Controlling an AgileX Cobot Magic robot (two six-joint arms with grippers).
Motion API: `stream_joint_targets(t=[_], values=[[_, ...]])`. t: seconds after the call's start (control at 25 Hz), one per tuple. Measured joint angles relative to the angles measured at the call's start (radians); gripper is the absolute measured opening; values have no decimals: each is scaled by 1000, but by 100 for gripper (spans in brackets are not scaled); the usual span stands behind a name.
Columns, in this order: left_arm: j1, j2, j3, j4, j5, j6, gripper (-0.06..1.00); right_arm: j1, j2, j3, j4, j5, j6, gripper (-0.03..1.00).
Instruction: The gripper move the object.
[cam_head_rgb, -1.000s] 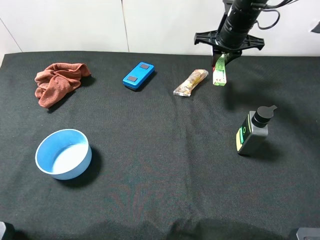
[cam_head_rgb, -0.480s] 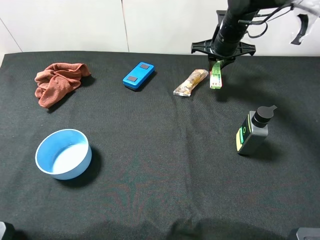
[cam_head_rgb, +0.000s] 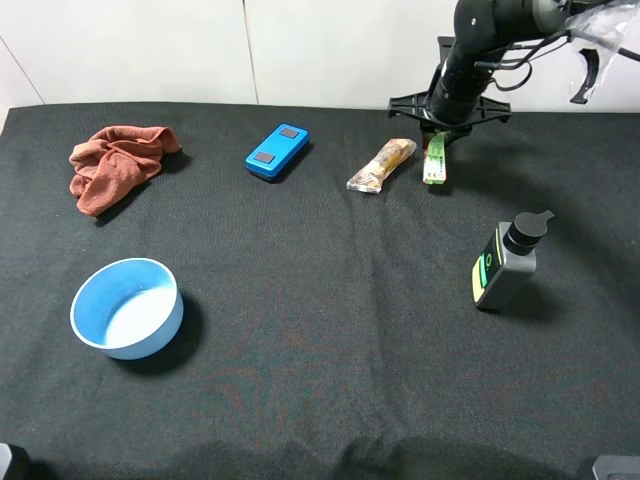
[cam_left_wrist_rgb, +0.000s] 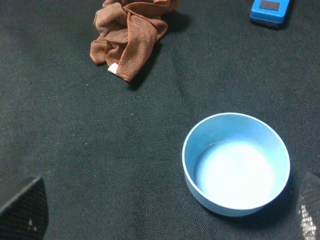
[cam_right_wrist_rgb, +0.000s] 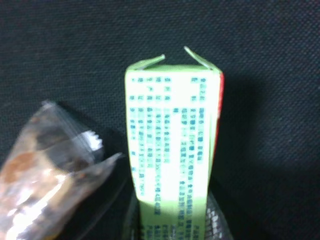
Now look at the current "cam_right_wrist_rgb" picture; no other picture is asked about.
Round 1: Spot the long white green box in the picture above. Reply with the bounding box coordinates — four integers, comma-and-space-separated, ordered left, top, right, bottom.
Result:
124, 48, 224, 240

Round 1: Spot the clear wrapped snack bar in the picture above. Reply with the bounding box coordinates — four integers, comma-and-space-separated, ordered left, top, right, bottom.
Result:
0, 101, 122, 240

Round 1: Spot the black tablecloth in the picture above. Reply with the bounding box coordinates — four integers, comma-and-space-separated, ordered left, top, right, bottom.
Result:
0, 0, 320, 240

